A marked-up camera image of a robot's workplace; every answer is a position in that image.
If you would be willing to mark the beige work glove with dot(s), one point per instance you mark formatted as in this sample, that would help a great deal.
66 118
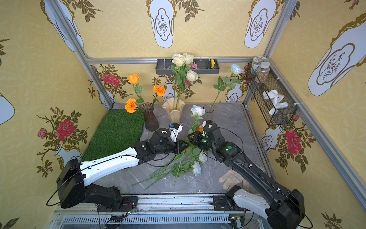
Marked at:
231 179

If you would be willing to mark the cream rose flower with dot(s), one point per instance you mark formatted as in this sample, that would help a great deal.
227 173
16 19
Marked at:
181 62

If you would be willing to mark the clear glass vase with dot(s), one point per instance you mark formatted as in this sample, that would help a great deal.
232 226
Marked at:
209 112

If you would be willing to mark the white rose lower pile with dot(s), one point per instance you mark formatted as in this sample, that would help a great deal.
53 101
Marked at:
203 158

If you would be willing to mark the cream rose single stem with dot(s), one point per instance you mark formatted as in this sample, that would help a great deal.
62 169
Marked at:
184 80

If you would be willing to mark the black wire basket shelf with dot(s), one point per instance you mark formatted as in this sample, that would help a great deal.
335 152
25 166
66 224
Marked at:
282 116

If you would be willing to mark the purple ribbed glass vase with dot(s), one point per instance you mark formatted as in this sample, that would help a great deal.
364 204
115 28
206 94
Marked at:
151 122

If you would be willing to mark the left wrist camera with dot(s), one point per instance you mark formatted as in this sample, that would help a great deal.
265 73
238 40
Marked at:
175 129

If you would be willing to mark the small orange flower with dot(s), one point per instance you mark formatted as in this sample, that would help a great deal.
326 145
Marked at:
200 129

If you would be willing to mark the orange rose flower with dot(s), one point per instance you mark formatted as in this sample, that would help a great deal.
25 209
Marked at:
134 80

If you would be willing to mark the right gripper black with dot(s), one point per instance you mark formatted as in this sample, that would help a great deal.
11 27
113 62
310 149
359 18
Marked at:
196 137

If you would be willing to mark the cream fluted glass vase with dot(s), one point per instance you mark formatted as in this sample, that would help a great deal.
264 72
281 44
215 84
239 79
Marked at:
174 108

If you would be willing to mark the jar with patterned lid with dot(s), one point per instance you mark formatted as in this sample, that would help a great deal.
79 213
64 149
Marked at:
256 62

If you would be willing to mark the pink flower on shelf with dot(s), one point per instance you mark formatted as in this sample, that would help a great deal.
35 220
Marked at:
193 66

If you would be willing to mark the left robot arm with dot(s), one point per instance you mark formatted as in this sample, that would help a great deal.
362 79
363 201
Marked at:
75 184

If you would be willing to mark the orange marigold flower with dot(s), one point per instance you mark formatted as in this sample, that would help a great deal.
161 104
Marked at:
159 91

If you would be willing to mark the green artificial grass mat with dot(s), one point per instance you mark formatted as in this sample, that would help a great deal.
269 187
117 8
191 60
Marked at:
117 131

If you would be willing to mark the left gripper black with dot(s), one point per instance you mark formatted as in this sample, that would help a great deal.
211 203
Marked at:
181 145

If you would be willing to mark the jar with white lid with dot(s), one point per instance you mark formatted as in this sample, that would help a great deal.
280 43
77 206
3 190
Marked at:
262 72

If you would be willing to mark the orange carnation flower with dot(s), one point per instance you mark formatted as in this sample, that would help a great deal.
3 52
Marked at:
132 105

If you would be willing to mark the white cloth figure in basket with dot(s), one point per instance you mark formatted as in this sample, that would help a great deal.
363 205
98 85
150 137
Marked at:
276 98

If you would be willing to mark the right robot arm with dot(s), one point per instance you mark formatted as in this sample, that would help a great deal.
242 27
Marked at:
283 208

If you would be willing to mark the white rose flower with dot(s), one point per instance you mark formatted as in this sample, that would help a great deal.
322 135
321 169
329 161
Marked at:
197 114

